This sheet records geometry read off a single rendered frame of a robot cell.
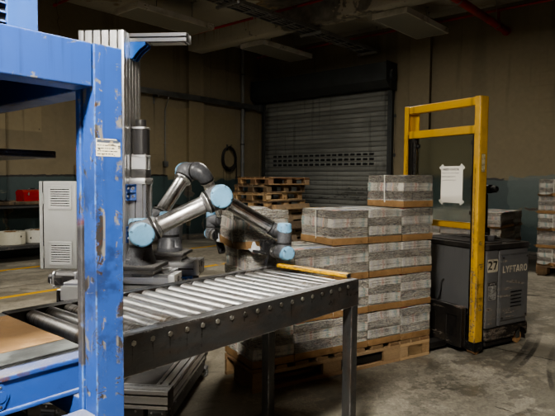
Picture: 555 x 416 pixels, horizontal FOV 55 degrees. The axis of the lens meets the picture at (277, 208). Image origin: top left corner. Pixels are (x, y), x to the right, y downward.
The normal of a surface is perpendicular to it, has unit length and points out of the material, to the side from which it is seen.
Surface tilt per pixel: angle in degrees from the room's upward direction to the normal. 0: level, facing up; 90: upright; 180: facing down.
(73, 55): 90
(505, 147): 90
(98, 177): 90
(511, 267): 90
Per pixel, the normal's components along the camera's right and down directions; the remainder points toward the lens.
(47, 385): 0.76, 0.04
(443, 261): -0.86, 0.02
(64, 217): -0.10, 0.05
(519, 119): -0.66, 0.04
